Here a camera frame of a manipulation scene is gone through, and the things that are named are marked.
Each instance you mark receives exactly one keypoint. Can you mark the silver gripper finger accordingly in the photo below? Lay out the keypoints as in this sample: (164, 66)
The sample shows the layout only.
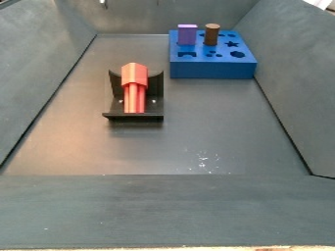
(103, 2)

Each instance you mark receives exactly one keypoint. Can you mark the red three prong object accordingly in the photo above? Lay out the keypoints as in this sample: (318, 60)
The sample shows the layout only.
(135, 85)

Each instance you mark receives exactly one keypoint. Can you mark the purple rectangular block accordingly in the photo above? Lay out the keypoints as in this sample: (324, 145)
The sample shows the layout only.
(187, 34)

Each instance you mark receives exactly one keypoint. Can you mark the brown cylinder peg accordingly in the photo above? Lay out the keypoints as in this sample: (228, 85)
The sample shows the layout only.
(211, 34)

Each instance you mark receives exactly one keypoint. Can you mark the blue foam shape block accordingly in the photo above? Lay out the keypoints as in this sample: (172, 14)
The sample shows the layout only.
(228, 60)

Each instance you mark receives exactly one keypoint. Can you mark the black fixture bracket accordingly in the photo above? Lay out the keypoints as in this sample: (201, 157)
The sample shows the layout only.
(153, 112)

